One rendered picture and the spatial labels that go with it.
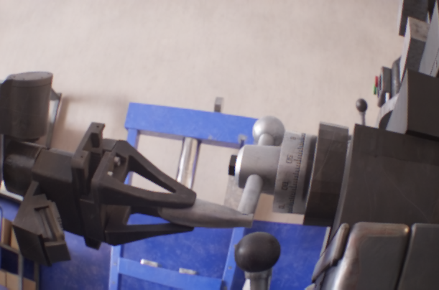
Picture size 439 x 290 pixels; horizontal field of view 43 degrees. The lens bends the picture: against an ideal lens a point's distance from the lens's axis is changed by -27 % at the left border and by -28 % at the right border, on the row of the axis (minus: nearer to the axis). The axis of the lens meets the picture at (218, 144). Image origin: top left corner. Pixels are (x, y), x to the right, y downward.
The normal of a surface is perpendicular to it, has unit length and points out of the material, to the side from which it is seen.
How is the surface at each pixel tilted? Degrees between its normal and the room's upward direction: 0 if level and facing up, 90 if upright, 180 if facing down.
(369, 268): 90
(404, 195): 90
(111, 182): 51
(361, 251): 90
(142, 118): 90
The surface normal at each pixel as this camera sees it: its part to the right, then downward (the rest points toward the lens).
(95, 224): -0.21, 0.55
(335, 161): -0.11, -0.25
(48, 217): 0.04, -0.82
